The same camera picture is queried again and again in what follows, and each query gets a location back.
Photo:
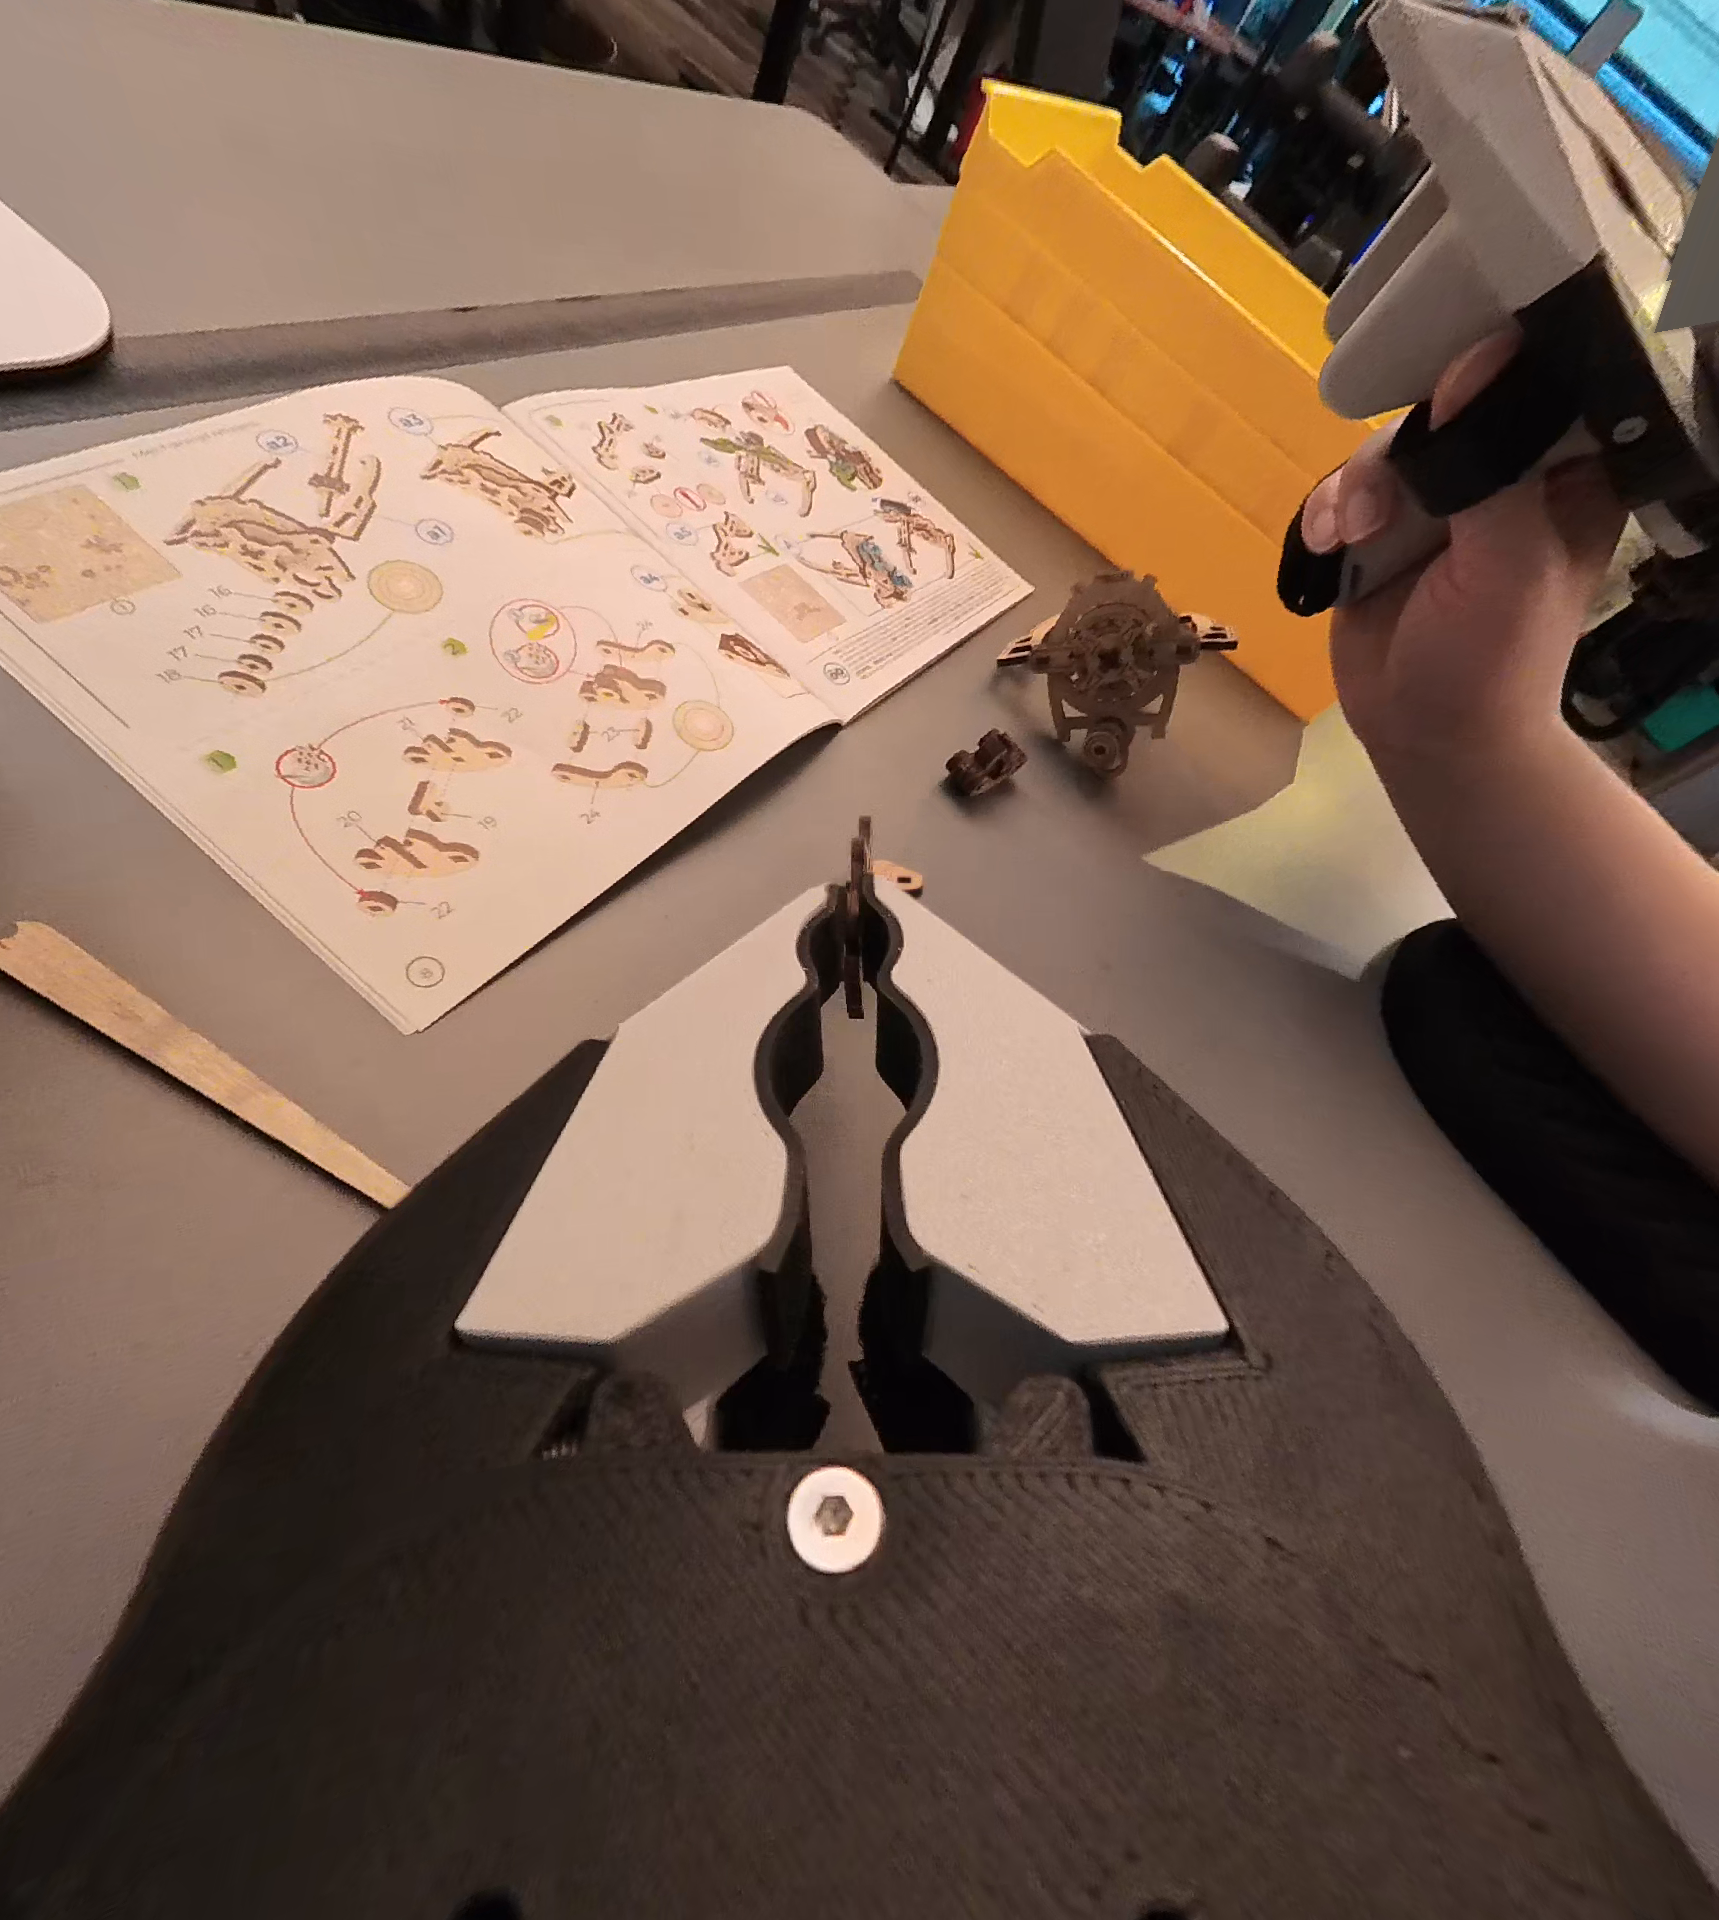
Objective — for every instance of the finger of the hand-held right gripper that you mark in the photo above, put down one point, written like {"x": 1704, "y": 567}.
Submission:
{"x": 1490, "y": 134}

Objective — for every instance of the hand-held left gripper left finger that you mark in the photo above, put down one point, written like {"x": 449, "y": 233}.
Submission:
{"x": 621, "y": 1184}

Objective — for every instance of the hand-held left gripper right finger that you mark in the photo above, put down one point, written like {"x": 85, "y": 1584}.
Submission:
{"x": 1055, "y": 1184}

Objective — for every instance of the wooden model part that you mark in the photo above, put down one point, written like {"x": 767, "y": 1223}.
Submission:
{"x": 861, "y": 901}

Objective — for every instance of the round wooden model assembly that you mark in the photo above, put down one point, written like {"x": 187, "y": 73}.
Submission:
{"x": 1106, "y": 660}

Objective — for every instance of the person's right forearm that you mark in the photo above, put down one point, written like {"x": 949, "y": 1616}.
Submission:
{"x": 1624, "y": 931}

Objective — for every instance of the person's right hand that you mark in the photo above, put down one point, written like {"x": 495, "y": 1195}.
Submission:
{"x": 1490, "y": 600}

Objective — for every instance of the small dark wooden part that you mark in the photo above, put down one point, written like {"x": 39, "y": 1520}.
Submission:
{"x": 987, "y": 763}

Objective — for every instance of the yellow plastic bin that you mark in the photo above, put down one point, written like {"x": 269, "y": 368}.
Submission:
{"x": 1100, "y": 374}

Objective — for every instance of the thin wooden strip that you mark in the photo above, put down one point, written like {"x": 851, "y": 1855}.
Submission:
{"x": 169, "y": 1042}

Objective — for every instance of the open instruction booklet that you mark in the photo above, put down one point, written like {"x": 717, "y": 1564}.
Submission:
{"x": 425, "y": 720}

